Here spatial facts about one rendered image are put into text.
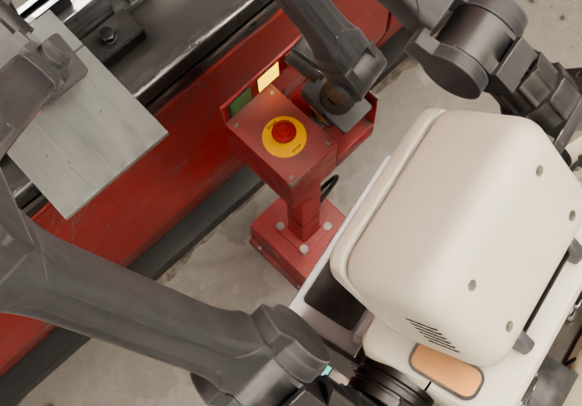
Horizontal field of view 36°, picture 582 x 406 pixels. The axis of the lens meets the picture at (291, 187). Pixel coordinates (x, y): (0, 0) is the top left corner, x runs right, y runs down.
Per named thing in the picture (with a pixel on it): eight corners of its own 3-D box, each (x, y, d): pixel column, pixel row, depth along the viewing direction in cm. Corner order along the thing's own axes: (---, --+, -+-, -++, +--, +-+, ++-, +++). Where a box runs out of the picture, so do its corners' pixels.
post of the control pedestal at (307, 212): (304, 242, 209) (300, 161, 157) (287, 226, 210) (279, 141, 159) (320, 226, 210) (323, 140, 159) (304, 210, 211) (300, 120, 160)
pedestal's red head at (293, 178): (293, 209, 155) (290, 175, 138) (229, 148, 158) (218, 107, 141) (373, 132, 159) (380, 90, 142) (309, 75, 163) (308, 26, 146)
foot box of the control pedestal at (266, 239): (320, 312, 215) (320, 303, 204) (248, 241, 221) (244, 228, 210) (378, 255, 220) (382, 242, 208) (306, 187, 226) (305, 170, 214)
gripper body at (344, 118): (326, 64, 147) (335, 51, 139) (370, 109, 147) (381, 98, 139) (298, 91, 145) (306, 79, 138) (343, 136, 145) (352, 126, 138)
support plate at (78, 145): (67, 221, 120) (65, 218, 119) (-49, 90, 127) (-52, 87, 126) (169, 134, 124) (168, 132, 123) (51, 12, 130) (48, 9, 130)
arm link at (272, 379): (298, 450, 88) (338, 414, 87) (223, 397, 84) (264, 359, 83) (281, 393, 96) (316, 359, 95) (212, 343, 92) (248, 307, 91)
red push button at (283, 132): (284, 154, 146) (283, 146, 142) (267, 138, 147) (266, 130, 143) (301, 138, 147) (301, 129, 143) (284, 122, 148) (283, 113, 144)
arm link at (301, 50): (352, 100, 126) (385, 54, 128) (286, 52, 126) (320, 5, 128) (335, 119, 138) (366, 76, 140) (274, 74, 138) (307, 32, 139)
